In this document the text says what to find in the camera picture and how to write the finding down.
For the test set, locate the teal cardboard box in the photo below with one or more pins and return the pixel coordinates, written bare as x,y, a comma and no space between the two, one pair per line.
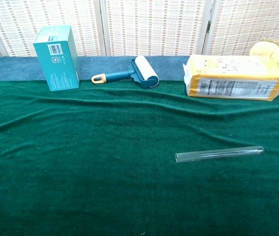
58,61

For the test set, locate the dark green velvet cloth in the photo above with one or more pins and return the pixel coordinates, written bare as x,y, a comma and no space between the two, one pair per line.
105,172

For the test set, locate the woven folding screen panel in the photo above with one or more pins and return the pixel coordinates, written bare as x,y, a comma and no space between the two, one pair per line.
43,14
252,19
154,24

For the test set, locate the clear glass test tube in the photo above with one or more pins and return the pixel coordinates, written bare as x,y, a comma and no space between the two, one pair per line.
215,155

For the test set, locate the yellow cat tissue pack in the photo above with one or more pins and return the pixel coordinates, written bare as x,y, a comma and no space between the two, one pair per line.
228,73

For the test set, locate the blue table cloth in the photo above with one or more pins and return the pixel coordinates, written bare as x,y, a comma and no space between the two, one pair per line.
11,68

